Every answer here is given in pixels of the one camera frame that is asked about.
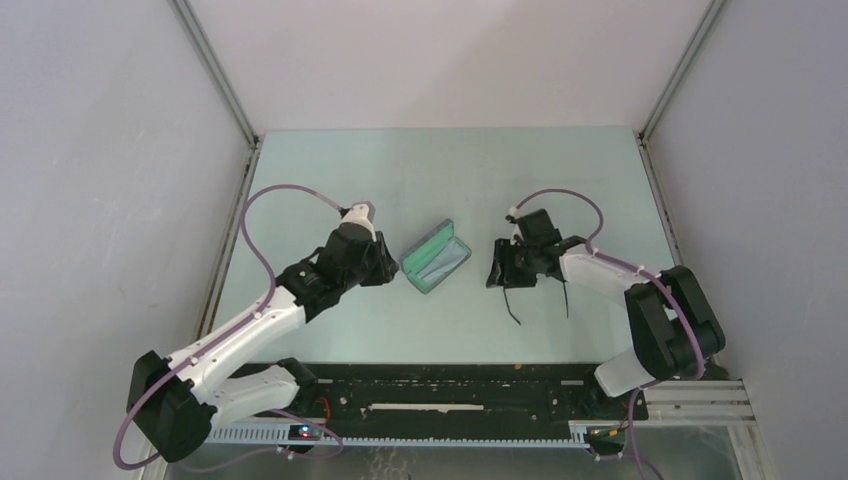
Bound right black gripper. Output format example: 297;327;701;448
486;238;539;289

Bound black thin-frame sunglasses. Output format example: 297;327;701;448
499;277;573;328

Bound grey-blue glasses case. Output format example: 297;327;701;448
400;219;472;295

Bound light blue cleaning cloth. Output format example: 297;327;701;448
418;238;470;289

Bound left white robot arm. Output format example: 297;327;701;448
126;222;398;463

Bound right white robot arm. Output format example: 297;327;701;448
486;209;726;418

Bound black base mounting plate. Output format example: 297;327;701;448
287;363;648;439

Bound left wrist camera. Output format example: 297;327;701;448
340;201;377;241

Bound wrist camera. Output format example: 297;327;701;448
340;201;377;241
506;206;523;224

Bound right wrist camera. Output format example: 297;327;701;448
506;206;523;224

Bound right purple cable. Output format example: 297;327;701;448
508;188;707;480

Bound purple cable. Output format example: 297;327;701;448
112;184;348;473
508;188;707;480

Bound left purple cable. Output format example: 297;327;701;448
112;184;348;473

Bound grey slotted cable duct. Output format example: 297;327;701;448
204;422;626;449

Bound left aluminium frame post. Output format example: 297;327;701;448
168;0;259;149

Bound aluminium frame post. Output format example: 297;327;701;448
638;0;731;144
168;0;259;149

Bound right aluminium frame post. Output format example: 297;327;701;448
638;0;731;144

